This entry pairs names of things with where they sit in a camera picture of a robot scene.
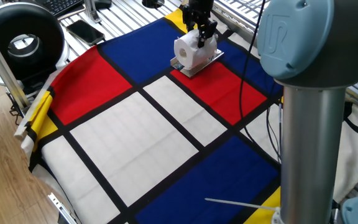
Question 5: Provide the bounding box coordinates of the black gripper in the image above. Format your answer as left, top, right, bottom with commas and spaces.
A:
181, 0, 218, 49

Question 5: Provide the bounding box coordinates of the white toilet paper roll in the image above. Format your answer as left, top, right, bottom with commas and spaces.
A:
173, 29, 219, 71

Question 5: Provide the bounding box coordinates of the mirror steel shelf plate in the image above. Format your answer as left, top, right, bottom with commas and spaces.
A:
170, 49, 225, 78

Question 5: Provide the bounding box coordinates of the black smartphone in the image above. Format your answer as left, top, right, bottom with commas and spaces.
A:
65, 19, 106, 47

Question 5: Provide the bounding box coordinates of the Mondrian pattern tablecloth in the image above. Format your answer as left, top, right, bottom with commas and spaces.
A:
13, 5, 358, 224

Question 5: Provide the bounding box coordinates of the black computer keyboard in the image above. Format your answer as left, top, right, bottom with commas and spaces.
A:
38, 0, 86, 18

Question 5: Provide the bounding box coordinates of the metal wire grid rack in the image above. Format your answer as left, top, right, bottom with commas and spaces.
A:
216, 0, 272, 35

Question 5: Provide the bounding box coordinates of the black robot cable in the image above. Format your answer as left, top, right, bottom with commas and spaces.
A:
237, 0, 267, 138
265, 102, 283, 164

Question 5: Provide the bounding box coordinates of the small aluminium upright bracket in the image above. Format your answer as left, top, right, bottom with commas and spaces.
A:
83, 0, 102, 24

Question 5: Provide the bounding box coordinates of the aluminium frame post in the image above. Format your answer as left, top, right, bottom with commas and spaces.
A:
0, 17, 31, 110

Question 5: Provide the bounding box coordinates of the black cable under table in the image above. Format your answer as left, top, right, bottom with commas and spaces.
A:
5, 90, 26, 126

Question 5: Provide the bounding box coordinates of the metal table edge bracket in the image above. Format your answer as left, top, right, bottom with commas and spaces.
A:
47, 192, 82, 224

